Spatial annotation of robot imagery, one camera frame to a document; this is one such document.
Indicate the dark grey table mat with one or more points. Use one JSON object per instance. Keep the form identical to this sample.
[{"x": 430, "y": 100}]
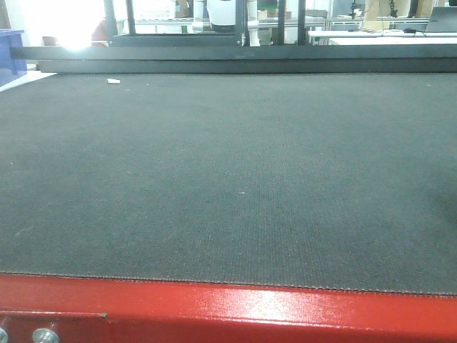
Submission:
[{"x": 342, "y": 181}]

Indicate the white background table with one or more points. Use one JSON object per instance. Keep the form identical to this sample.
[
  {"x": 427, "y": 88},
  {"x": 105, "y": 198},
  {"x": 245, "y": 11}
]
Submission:
[{"x": 365, "y": 38}]

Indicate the red metal table edge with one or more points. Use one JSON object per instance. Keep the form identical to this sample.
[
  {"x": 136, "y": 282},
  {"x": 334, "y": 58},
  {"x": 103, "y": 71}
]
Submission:
[{"x": 108, "y": 310}]

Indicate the silver bolt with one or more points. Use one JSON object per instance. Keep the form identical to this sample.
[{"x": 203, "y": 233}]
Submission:
[{"x": 44, "y": 335}]

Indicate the blue plastic crate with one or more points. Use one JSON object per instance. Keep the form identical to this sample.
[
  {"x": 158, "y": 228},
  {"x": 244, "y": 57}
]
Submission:
[{"x": 11, "y": 69}]

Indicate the grey laptop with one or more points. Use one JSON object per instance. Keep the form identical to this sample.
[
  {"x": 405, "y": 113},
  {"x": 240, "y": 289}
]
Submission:
[{"x": 442, "y": 20}]

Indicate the black metal frame rails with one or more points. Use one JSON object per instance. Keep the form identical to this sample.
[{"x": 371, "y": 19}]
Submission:
[{"x": 179, "y": 54}]

